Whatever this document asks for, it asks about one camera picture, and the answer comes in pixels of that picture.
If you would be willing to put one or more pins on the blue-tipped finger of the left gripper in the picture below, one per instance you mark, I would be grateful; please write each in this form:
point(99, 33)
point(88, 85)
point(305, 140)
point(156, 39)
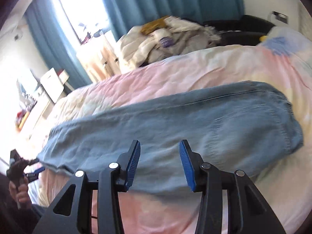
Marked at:
point(33, 176)

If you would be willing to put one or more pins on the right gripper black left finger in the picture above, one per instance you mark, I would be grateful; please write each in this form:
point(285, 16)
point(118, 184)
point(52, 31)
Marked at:
point(70, 211)

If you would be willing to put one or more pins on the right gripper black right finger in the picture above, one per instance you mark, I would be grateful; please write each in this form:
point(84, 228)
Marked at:
point(248, 210)

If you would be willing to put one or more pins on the light blue denim jeans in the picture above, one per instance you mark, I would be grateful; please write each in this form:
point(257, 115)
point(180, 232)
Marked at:
point(246, 125)

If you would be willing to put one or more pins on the person's left hand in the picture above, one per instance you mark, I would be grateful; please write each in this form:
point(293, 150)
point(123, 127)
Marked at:
point(20, 194)

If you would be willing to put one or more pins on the pink pastel bed sheet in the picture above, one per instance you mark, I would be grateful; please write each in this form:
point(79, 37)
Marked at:
point(285, 184)

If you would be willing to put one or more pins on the white pillow blue pattern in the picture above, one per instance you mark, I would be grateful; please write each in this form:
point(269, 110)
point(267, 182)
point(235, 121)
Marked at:
point(285, 41)

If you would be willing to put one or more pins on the cream puffer jacket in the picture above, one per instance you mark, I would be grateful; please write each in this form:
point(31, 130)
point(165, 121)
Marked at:
point(180, 37)

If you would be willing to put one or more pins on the teal curtain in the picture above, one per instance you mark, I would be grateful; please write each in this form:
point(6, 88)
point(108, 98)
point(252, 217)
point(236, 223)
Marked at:
point(56, 41)

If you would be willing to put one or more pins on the mustard yellow garment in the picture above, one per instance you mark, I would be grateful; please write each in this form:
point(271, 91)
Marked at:
point(152, 26)

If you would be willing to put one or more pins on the wall socket plate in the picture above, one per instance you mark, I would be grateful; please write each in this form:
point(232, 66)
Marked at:
point(280, 17)

